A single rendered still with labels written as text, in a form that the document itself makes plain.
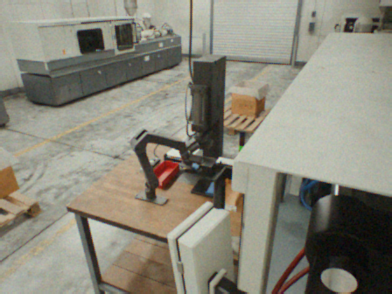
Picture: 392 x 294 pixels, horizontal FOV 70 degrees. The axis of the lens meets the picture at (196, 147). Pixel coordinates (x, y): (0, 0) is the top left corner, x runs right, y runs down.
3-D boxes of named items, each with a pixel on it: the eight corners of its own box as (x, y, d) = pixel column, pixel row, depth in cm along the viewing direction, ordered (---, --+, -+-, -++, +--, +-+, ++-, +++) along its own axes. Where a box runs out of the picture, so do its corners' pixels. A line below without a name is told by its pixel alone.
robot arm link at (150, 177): (157, 180, 172) (138, 136, 155) (160, 185, 167) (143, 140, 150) (148, 185, 171) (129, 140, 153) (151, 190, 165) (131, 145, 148)
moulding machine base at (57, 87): (59, 109, 598) (47, 62, 554) (27, 103, 638) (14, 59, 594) (183, 64, 1037) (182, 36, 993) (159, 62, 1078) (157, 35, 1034)
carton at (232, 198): (214, 207, 165) (214, 196, 161) (227, 185, 185) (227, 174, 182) (235, 213, 160) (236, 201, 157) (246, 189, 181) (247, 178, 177)
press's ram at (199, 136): (182, 150, 190) (180, 108, 176) (197, 136, 211) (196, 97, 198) (206, 155, 184) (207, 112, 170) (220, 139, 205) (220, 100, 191)
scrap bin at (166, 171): (146, 185, 184) (145, 178, 182) (164, 167, 205) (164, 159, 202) (163, 189, 180) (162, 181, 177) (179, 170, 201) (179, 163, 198)
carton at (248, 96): (240, 103, 577) (241, 78, 554) (269, 108, 549) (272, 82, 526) (226, 113, 526) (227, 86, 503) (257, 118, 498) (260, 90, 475)
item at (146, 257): (91, 303, 207) (64, 205, 167) (158, 219, 288) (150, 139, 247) (240, 370, 168) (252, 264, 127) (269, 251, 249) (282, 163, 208)
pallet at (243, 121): (231, 108, 587) (232, 102, 581) (279, 117, 543) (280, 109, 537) (205, 129, 494) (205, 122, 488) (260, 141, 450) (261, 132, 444)
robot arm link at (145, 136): (182, 137, 170) (135, 125, 153) (188, 143, 163) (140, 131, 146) (174, 156, 173) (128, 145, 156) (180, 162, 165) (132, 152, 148)
